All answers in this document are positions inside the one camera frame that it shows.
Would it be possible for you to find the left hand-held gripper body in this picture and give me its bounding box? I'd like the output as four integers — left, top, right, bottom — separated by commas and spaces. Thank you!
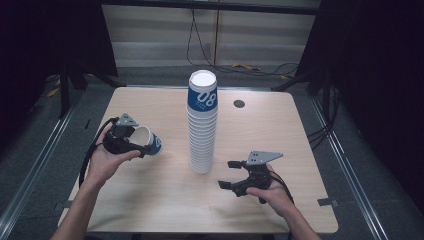
102, 113, 141, 156

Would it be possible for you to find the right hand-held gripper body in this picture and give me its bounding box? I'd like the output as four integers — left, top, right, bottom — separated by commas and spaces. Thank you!
232, 150, 284, 197

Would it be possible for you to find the blue and white paper cup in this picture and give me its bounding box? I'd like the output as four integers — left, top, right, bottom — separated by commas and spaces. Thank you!
129, 125, 164, 157

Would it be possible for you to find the stack of paper cups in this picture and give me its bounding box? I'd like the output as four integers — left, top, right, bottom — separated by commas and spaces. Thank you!
186, 69, 219, 175

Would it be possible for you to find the person's right hand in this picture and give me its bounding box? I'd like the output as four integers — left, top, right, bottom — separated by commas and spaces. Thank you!
246, 162, 295, 218

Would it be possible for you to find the person's left hand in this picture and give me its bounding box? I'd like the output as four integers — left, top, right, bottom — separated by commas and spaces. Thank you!
83, 128, 142, 190

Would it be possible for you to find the black metal stand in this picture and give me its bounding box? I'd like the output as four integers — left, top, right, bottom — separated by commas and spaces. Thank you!
270, 66, 322, 93
58, 63, 118, 120

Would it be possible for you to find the grey tape strip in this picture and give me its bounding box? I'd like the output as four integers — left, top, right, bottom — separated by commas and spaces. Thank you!
316, 197, 339, 208
54, 199, 74, 211

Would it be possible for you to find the dark curtain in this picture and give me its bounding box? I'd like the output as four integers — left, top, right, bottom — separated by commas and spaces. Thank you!
295, 0, 424, 204
0, 0, 118, 148

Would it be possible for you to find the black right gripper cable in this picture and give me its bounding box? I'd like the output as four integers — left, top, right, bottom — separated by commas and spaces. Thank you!
269, 172, 295, 205

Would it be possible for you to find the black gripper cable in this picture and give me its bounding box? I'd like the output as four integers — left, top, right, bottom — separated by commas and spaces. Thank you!
78, 117, 120, 188
269, 172, 295, 205

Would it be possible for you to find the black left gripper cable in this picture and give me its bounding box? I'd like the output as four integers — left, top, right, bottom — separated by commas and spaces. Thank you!
78, 117, 120, 188

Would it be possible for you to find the metal floor rail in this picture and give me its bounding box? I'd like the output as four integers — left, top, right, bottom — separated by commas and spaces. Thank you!
309, 95, 390, 240
0, 105, 77, 232

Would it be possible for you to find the bundle of black floor cables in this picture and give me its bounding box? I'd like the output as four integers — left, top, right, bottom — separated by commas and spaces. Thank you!
306, 86, 342, 152

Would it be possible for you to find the black hanging wall cable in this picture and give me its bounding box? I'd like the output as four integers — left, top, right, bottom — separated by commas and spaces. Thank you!
185, 8, 300, 78

